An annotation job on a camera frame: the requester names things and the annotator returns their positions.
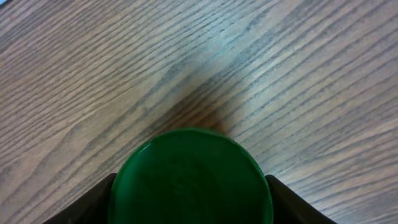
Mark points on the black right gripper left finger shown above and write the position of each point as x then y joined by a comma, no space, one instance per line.
90,208

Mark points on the green lid seasoning jar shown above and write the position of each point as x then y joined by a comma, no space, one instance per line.
190,175

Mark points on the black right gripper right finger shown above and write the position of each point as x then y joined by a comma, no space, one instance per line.
290,208

